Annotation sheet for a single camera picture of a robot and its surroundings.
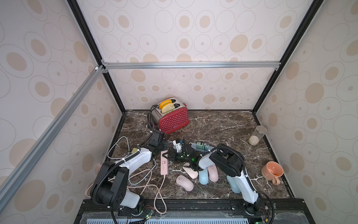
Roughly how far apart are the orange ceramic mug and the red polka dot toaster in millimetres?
611

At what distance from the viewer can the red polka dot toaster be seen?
3.13 ft

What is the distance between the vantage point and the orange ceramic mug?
779 mm
